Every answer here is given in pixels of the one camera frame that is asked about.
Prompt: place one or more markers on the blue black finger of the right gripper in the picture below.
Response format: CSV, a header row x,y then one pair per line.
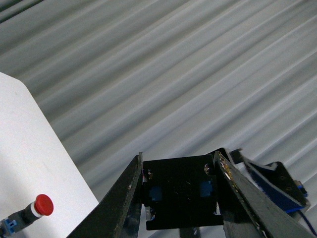
x,y
276,182

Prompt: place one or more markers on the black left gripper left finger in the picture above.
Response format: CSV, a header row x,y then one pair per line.
x,y
118,214

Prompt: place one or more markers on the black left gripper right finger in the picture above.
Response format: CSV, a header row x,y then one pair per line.
x,y
248,212

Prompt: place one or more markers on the yellow push button switch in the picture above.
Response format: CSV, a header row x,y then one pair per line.
x,y
180,193

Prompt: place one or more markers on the grey curtain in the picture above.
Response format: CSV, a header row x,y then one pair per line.
x,y
170,78

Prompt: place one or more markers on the red push button switch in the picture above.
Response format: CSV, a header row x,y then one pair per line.
x,y
16,222

